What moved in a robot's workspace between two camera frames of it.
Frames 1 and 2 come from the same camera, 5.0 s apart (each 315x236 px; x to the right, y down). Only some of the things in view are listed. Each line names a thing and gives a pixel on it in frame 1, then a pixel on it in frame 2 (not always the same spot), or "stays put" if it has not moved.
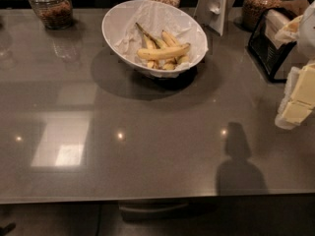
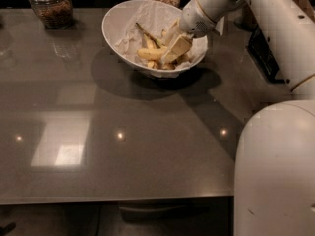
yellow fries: (152, 43) stays put
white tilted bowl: (157, 36) stays put
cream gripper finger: (299, 94) → (172, 33)
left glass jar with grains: (53, 4) stays put
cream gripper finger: (295, 106) → (178, 48)
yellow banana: (163, 52) stays put
